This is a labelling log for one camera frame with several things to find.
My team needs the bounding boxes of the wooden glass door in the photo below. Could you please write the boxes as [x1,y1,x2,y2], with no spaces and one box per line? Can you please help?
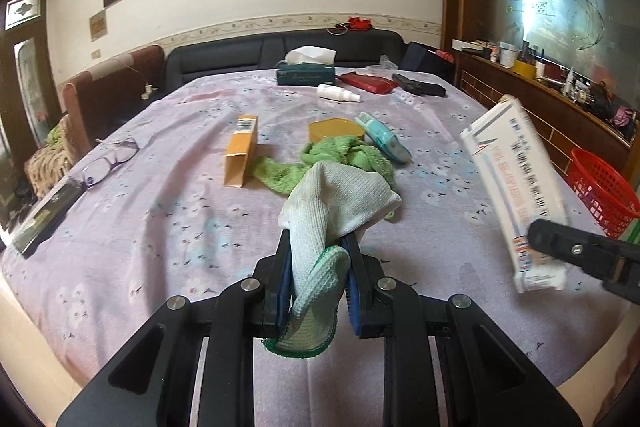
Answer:
[0,0,63,158]

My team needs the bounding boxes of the brown armchair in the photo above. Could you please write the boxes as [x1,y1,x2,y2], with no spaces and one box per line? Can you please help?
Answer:
[62,44,167,158]

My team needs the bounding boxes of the eyeglasses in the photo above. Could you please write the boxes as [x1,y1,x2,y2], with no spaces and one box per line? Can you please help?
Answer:
[70,138,140,190]

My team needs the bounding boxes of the long white medicine box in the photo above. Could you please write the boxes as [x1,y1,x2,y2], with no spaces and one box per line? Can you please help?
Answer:
[460,94,571,294]

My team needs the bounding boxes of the white cloth with green edge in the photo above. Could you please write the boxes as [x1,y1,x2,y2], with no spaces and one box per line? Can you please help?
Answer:
[263,160,403,358]

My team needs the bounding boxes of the red plastic basket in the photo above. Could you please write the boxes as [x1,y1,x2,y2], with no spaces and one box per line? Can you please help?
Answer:
[567,148,640,239]

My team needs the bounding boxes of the white spray bottle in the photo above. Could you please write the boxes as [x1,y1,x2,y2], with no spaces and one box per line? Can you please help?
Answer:
[316,83,362,104]

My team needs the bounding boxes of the black pouch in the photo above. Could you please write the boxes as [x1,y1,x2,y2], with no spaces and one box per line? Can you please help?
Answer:
[392,73,447,98]

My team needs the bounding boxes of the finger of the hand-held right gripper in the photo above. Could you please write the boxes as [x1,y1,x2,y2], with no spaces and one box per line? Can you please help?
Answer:
[527,217,640,303]

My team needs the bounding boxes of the teal packet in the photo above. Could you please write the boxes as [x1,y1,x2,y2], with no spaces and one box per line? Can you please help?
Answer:
[355,112,412,164]

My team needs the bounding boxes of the wooden partition cabinet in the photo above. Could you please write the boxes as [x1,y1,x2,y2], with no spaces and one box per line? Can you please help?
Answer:
[440,0,640,188]

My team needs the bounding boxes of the white jar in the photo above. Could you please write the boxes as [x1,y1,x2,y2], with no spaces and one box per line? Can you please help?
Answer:
[499,42,521,68]

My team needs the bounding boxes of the red pouch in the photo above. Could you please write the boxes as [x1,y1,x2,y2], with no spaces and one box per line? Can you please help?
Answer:
[336,72,396,95]

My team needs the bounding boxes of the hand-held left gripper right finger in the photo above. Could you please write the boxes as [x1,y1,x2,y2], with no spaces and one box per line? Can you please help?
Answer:
[341,229,583,427]

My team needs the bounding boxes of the black bag on cabinet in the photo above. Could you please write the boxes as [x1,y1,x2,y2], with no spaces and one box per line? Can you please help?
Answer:
[590,82,621,120]

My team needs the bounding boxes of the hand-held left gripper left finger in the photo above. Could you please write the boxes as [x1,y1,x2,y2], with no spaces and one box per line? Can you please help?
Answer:
[57,229,293,427]

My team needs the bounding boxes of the black sofa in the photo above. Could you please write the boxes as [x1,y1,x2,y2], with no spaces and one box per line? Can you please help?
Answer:
[165,30,406,100]

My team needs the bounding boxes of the green towel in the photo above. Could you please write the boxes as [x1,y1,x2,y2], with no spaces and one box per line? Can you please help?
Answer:
[251,134,398,220]

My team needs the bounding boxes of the black remote control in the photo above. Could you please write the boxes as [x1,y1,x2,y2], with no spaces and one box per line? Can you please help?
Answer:
[11,182,83,256]

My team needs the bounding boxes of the brown fuzzy blanket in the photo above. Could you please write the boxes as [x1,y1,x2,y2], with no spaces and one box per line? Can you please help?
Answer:
[22,114,76,200]

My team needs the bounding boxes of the orange box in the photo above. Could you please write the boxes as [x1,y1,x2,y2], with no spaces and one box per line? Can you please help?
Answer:
[222,114,259,186]

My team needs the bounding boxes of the dark bag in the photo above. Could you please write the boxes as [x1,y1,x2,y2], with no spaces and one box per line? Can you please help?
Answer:
[400,42,458,82]

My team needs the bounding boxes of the green tissue box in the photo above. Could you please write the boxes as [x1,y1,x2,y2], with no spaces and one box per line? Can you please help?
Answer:
[276,47,337,85]

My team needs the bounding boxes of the small wall plaque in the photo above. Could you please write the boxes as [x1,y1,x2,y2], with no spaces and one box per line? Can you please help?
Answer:
[89,10,108,41]

